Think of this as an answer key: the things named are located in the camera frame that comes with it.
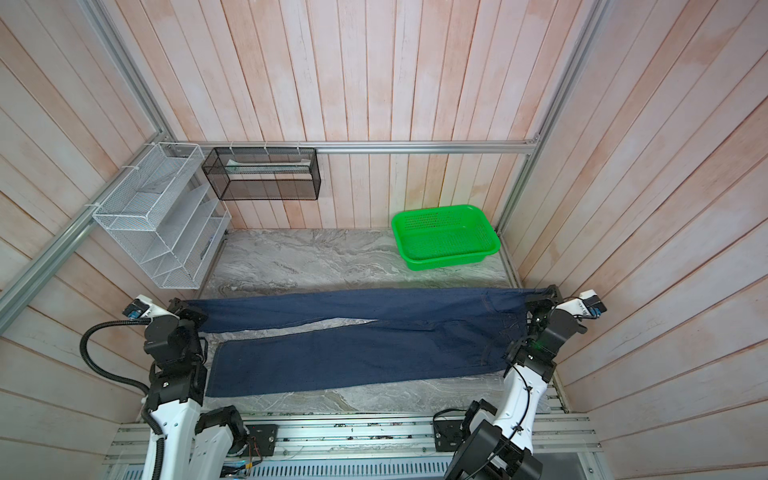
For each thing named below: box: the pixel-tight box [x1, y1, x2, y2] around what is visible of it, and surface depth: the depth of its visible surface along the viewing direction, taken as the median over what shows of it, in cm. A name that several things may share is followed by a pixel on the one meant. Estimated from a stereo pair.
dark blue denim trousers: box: [187, 288, 547, 397], surface depth 87 cm
